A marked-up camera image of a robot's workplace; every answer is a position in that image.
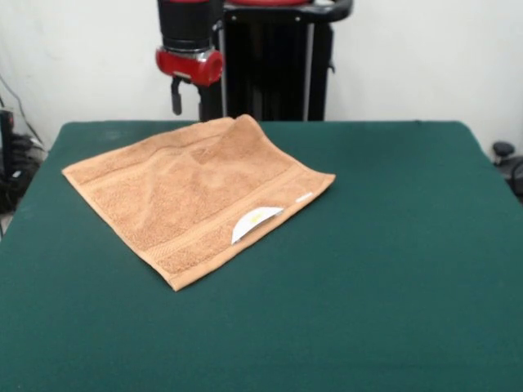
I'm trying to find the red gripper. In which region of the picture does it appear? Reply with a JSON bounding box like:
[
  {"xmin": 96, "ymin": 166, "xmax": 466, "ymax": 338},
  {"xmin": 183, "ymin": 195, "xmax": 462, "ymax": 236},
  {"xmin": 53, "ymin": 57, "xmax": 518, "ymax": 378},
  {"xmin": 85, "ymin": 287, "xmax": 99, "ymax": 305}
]
[{"xmin": 154, "ymin": 47, "xmax": 226, "ymax": 122}]

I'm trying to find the tan terry towel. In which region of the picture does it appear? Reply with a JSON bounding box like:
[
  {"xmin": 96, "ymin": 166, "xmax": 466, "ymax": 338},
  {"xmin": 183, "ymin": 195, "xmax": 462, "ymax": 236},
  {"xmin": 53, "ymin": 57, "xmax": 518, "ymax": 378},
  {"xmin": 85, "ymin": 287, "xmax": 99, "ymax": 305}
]
[{"xmin": 61, "ymin": 114, "xmax": 337, "ymax": 292}]

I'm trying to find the black box with red light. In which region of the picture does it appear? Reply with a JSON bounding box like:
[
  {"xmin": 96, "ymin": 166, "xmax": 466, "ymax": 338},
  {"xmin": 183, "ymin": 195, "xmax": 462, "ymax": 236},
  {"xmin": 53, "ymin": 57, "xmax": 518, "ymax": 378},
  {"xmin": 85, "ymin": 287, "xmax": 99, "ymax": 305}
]
[{"xmin": 0, "ymin": 109, "xmax": 16, "ymax": 183}]

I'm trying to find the dark green table cloth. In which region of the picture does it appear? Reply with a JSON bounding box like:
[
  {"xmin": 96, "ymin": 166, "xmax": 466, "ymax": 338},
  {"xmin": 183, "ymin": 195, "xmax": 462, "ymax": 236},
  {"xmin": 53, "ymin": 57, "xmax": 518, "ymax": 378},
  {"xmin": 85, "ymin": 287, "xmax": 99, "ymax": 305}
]
[{"xmin": 0, "ymin": 120, "xmax": 523, "ymax": 392}]

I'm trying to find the black chair base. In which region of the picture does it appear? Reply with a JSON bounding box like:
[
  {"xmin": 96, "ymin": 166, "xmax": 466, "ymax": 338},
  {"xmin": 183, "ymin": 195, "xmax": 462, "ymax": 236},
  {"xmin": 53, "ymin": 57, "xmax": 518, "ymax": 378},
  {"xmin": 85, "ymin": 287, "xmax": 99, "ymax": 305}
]
[{"xmin": 491, "ymin": 141, "xmax": 523, "ymax": 205}]

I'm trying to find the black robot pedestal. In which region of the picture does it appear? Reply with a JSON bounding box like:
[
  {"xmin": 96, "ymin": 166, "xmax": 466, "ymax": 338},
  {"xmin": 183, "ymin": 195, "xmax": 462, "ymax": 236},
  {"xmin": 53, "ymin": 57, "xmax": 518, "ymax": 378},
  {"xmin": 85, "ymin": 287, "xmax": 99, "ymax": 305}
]
[{"xmin": 198, "ymin": 0, "xmax": 353, "ymax": 123}]

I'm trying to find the grey wall cable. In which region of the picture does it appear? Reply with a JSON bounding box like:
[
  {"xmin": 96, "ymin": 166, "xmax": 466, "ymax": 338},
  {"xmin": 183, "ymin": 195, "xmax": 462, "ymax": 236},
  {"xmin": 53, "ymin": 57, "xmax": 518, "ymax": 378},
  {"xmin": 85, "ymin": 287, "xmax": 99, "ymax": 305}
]
[{"xmin": 0, "ymin": 73, "xmax": 45, "ymax": 148}]

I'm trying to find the black cable bundle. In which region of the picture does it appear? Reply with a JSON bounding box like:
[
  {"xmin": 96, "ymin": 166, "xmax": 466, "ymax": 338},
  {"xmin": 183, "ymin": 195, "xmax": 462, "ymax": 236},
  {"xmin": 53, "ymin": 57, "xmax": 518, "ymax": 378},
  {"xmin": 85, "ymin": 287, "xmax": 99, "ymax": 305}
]
[{"xmin": 0, "ymin": 134, "xmax": 48, "ymax": 216}]

